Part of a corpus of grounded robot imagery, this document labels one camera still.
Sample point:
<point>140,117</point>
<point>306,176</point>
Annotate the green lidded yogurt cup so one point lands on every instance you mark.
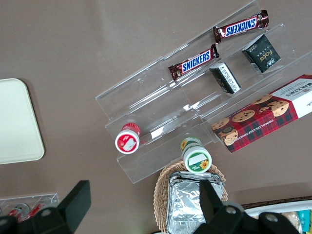
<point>197,158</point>

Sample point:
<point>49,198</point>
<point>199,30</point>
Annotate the red lidded yogurt cup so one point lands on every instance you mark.
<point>127,142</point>

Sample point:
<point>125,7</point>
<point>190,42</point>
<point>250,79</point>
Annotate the clear acrylic bottle rack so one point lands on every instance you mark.
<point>48,198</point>

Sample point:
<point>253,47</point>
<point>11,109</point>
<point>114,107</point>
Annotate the brown Snickers bar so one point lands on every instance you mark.
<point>240,26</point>
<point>195,62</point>

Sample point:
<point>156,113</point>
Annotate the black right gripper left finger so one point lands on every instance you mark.
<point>76,200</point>

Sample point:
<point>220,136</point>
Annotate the small dark green box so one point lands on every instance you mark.
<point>225,78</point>
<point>263,53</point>

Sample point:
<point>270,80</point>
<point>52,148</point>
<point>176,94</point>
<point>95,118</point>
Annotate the light oval wicker basket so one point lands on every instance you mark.
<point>161,192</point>

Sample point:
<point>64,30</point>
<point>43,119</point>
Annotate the teal snack pack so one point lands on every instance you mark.
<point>306,220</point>

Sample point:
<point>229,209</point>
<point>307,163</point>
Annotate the clear bag rice crackers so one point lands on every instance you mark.
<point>290,219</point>

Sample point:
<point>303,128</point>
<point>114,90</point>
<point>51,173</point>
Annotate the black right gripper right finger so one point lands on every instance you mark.
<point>209,202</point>

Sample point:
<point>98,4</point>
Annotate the cream plastic tray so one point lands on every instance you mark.
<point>17,122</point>

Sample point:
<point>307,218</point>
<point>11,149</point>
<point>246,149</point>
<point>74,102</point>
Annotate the aluminium foil container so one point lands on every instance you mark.
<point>185,202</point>
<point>185,174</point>

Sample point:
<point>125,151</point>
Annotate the white rectangular snack bin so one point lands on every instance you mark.
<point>268,207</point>

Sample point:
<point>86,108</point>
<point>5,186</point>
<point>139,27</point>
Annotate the red tartan Walkers cookie box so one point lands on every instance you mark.
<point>263,114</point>

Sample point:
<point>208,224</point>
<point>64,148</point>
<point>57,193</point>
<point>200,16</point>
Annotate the clear acrylic stepped stand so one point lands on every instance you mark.
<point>136,97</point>
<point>285,36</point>

